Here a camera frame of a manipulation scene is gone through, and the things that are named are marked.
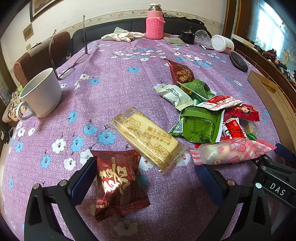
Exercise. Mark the white plastic jar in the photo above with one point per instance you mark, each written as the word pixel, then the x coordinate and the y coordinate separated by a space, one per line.
pixel 222 44

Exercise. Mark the pink marshmallow packet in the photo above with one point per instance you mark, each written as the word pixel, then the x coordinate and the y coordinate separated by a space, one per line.
pixel 234 150

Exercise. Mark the cardboard tray box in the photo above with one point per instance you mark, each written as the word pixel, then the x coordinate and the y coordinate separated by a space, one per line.
pixel 278 107

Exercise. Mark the white ceramic mug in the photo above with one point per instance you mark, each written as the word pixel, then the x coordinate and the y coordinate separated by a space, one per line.
pixel 40 96

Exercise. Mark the black glasses case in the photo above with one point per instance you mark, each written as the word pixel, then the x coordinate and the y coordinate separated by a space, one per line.
pixel 238 62

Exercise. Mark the white cloth gloves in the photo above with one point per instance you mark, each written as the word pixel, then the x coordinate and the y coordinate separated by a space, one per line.
pixel 121 35

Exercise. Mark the small green snack packet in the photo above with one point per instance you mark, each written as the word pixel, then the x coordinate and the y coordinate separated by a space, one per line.
pixel 197 90

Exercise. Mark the framed horse painting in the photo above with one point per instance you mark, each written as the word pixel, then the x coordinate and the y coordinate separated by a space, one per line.
pixel 38 7

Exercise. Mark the white green snack packet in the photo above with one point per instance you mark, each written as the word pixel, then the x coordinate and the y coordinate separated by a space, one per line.
pixel 175 96

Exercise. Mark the small black cup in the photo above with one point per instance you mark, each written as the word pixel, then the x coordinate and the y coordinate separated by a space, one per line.
pixel 187 37

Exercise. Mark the folded notebook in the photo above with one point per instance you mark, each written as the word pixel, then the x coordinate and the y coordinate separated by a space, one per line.
pixel 174 41

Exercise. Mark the clear glass jar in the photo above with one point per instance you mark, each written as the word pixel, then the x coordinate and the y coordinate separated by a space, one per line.
pixel 202 37

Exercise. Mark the pink knitted thermos bottle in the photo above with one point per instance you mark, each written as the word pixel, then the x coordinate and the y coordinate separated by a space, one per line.
pixel 155 22

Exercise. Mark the brown chair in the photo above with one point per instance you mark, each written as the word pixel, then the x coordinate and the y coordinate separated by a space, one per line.
pixel 37 59

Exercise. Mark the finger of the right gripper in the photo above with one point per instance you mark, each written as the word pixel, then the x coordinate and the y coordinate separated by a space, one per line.
pixel 285 153

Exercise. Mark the dark red snack packet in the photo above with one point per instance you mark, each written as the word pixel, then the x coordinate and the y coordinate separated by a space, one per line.
pixel 118 192
pixel 180 73

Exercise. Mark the clear green candy wrapper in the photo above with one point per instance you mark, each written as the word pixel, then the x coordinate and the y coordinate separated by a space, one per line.
pixel 250 128

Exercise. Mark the brown wooden cabinet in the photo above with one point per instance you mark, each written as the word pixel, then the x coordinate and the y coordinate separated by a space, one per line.
pixel 237 18

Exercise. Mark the large green snack packet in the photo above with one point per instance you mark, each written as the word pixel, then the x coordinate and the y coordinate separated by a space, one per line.
pixel 199 125

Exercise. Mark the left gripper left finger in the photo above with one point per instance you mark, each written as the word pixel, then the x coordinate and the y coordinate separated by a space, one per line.
pixel 40 220

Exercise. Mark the black sofa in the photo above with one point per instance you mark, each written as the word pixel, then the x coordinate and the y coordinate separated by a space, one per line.
pixel 95 32

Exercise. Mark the yellow biscuit packet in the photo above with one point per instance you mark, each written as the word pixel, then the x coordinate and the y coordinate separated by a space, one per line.
pixel 153 143

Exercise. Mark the red white jerky sachet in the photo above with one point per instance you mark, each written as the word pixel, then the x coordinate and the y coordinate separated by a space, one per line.
pixel 231 128

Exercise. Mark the purple floral tablecloth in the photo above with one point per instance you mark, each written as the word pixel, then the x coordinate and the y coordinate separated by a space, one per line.
pixel 115 76

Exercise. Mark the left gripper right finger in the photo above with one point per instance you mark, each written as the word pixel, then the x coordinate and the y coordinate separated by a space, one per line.
pixel 253 222

